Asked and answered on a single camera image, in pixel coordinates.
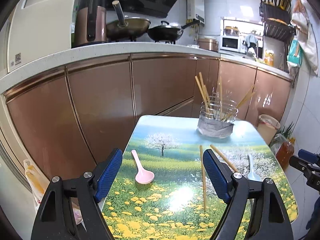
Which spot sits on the orange white plastic bag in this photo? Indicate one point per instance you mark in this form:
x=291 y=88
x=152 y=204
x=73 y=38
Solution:
x=39 y=185

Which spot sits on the beige trash bin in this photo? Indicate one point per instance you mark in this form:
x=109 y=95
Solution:
x=267 y=127

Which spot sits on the pink ceramic spoon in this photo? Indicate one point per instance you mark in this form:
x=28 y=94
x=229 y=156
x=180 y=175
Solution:
x=143 y=176

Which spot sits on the teal hanging bag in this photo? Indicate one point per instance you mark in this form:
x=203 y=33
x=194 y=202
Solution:
x=294 y=57

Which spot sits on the white water heater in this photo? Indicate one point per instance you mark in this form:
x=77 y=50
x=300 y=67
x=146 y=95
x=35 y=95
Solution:
x=195 y=10

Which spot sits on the green onions bag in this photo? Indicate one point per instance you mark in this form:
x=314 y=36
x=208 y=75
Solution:
x=284 y=134

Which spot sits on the landscape print table mat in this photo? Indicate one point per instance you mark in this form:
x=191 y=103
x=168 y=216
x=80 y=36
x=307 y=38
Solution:
x=171 y=206

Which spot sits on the brass coloured wok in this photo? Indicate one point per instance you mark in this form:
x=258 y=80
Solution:
x=126 y=28

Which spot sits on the white microwave oven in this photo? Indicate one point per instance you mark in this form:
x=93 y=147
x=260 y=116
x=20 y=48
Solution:
x=230 y=43

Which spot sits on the wire utensil holder basket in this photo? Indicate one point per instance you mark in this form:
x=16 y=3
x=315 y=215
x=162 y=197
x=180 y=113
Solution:
x=217 y=117

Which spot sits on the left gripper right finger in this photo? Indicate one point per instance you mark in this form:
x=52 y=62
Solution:
x=219 y=176

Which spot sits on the amber oil bottle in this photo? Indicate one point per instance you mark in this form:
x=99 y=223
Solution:
x=285 y=152

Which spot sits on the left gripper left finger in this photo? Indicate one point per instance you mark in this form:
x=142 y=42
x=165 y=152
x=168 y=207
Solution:
x=105 y=173

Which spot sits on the copper rice cooker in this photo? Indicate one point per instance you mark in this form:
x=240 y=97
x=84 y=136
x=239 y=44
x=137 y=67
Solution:
x=208 y=44

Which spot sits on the black wok with lid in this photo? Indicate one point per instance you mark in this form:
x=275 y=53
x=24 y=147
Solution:
x=168 y=33

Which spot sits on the yellow cooking oil jug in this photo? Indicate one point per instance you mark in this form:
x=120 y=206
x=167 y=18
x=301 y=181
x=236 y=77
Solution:
x=269 y=57

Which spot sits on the light blue ceramic spoon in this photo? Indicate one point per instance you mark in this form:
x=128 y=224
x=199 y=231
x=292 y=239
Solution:
x=252 y=175

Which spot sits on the black wall storage rack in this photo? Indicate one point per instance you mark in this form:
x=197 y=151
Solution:
x=276 y=17

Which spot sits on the brown kitchen cabinets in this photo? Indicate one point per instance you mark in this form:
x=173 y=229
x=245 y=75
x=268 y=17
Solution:
x=69 y=119

